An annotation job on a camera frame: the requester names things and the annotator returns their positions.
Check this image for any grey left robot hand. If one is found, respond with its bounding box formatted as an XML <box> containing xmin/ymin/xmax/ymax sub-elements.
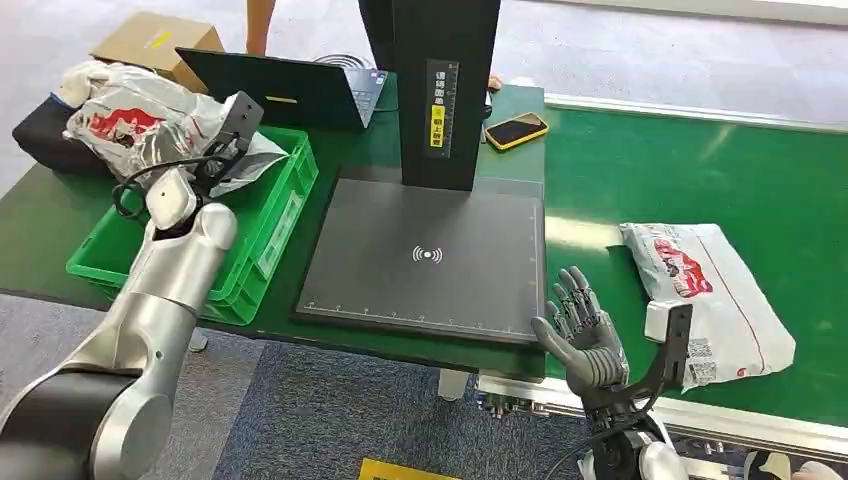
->
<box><xmin>195</xmin><ymin>135</ymin><xmax>241</xmax><ymax>197</ymax></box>

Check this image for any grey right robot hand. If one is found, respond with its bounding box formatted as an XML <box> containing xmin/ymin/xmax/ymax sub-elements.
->
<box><xmin>530</xmin><ymin>266</ymin><xmax>629</xmax><ymax>400</ymax></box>

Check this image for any white parcel with red print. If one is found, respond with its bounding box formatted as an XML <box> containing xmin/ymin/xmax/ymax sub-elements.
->
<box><xmin>619</xmin><ymin>222</ymin><xmax>798</xmax><ymax>392</ymax></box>
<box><xmin>64</xmin><ymin>72</ymin><xmax>291</xmax><ymax>200</ymax></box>

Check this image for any green plastic crate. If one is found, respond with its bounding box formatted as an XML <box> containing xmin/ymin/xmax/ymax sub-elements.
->
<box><xmin>66</xmin><ymin>125</ymin><xmax>319</xmax><ymax>327</ymax></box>

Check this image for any black laptop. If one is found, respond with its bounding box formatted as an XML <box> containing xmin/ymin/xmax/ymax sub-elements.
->
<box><xmin>175</xmin><ymin>47</ymin><xmax>389</xmax><ymax>132</ymax></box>

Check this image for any cardboard box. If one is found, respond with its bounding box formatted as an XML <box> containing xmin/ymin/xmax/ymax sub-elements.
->
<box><xmin>90</xmin><ymin>11</ymin><xmax>225</xmax><ymax>94</ymax></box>

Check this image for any white plastic parcel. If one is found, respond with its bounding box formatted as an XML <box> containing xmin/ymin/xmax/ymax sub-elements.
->
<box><xmin>52</xmin><ymin>60</ymin><xmax>134</xmax><ymax>109</ymax></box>

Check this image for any black bag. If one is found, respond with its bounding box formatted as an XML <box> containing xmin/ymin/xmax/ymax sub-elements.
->
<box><xmin>11</xmin><ymin>95</ymin><xmax>114</xmax><ymax>177</ymax></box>

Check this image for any black scanner stand with plate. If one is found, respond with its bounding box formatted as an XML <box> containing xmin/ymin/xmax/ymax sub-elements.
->
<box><xmin>291</xmin><ymin>0</ymin><xmax>548</xmax><ymax>346</ymax></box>

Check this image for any green conveyor belt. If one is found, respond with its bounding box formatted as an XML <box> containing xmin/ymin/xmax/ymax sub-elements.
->
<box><xmin>476</xmin><ymin>92</ymin><xmax>848</xmax><ymax>465</ymax></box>

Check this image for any yellow floor sheet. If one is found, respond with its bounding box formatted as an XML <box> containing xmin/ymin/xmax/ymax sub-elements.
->
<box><xmin>357</xmin><ymin>457</ymin><xmax>465</xmax><ymax>480</ymax></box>

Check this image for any phone in yellow case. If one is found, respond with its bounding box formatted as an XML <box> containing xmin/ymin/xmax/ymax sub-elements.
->
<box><xmin>483</xmin><ymin>111</ymin><xmax>551</xmax><ymax>152</ymax></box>

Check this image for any grey left camera bracket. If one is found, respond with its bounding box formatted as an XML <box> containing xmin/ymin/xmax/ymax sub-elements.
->
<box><xmin>221</xmin><ymin>90</ymin><xmax>265</xmax><ymax>158</ymax></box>

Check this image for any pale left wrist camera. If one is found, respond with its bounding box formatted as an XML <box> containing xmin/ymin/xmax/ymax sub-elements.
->
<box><xmin>145</xmin><ymin>168</ymin><xmax>199</xmax><ymax>231</ymax></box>

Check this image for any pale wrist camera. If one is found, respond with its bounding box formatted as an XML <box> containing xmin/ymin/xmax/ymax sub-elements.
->
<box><xmin>145</xmin><ymin>168</ymin><xmax>199</xmax><ymax>231</ymax></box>
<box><xmin>644</xmin><ymin>301</ymin><xmax>678</xmax><ymax>344</ymax></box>

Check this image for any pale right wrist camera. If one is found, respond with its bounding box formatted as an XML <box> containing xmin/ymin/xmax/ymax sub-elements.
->
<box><xmin>644</xmin><ymin>301</ymin><xmax>678</xmax><ymax>344</ymax></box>

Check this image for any black right camera bracket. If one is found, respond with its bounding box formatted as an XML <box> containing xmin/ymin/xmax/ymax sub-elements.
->
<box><xmin>619</xmin><ymin>303</ymin><xmax>695</xmax><ymax>415</ymax></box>

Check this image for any black cable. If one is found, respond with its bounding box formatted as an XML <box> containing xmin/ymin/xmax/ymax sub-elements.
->
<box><xmin>111</xmin><ymin>153</ymin><xmax>230</xmax><ymax>221</ymax></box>

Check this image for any round wire coil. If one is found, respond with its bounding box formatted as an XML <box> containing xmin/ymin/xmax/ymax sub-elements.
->
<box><xmin>311</xmin><ymin>52</ymin><xmax>374</xmax><ymax>72</ymax></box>

